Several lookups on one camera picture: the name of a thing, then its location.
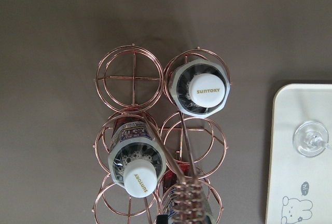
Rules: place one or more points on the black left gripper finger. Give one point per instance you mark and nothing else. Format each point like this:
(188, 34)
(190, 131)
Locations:
(162, 219)

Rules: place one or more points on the copper wire bottle basket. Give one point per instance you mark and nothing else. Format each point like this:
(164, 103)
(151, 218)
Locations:
(131, 81)

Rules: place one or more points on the tea bottle white cap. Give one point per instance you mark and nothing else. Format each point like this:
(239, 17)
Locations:
(136, 161)
(199, 88)
(196, 201)

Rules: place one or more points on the cream rabbit tray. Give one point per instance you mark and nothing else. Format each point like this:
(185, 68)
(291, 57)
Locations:
(299, 188)

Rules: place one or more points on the clear wine glass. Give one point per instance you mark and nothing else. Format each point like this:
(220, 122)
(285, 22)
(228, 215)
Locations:
(312, 141)

